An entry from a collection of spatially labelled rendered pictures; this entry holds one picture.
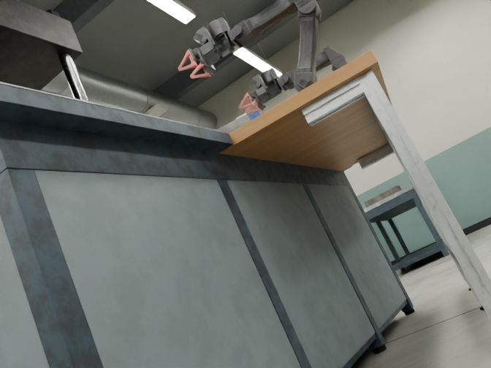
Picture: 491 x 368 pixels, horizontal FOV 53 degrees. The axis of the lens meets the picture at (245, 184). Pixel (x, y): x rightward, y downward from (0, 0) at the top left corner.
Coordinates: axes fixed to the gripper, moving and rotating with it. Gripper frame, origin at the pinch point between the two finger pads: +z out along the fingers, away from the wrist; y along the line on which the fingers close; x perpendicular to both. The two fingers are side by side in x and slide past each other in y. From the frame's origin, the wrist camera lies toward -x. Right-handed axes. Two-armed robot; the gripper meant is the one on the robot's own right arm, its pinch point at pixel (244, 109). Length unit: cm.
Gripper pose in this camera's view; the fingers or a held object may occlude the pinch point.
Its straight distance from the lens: 240.9
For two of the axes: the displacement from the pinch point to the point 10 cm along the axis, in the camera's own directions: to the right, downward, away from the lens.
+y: -3.5, -0.8, -9.3
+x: 4.2, 8.8, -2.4
